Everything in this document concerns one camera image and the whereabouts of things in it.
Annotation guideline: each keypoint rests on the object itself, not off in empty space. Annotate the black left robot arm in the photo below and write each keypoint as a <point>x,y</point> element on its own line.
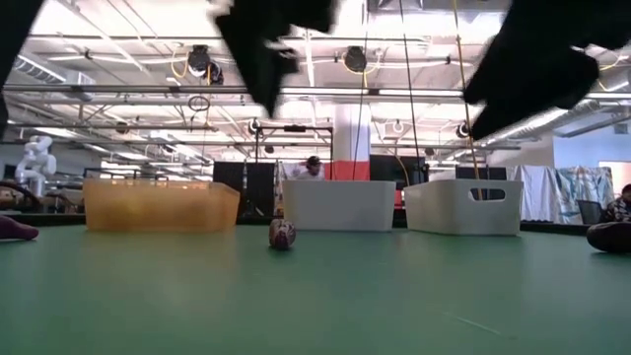
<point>12,49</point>

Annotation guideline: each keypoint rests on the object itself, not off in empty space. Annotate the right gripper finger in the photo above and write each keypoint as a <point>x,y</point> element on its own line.
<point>512,118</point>
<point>537,76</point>

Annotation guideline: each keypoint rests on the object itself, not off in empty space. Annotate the white robot figure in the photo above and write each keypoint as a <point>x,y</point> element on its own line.
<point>35,165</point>

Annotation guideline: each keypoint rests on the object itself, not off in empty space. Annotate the small dark purple potato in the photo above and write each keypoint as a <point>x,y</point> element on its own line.
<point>15,229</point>
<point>613,237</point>
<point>282,234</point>

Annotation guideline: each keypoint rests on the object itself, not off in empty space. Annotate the person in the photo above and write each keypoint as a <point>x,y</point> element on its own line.
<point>313,170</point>
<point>618,209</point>

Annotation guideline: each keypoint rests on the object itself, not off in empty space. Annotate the white and orange pillar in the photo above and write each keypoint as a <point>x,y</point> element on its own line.
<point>345,148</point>

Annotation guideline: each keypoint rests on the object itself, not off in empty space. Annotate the green table mat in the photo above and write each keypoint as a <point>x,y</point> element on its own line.
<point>315,305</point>

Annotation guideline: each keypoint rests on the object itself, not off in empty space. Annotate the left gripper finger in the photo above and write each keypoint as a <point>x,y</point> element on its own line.
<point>261,74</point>
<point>287,61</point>

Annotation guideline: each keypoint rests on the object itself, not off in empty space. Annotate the black metal frame stand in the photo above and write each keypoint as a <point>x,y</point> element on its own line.
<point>295,128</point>

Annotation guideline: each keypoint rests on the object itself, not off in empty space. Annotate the plain white plastic basket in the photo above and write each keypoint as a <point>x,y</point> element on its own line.
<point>340,204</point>

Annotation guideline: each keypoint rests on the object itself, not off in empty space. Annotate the black monitor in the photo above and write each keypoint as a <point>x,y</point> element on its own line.
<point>493,172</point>
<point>387,170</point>

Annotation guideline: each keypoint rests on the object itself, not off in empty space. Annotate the orange translucent plastic basket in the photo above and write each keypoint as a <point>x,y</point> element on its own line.
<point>158,207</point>

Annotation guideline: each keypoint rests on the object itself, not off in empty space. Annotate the black panel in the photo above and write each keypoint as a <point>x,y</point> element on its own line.
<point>231,187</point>

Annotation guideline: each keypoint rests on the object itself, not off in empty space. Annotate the patterned hanging cloth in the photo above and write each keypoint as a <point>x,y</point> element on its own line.
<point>567,187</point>

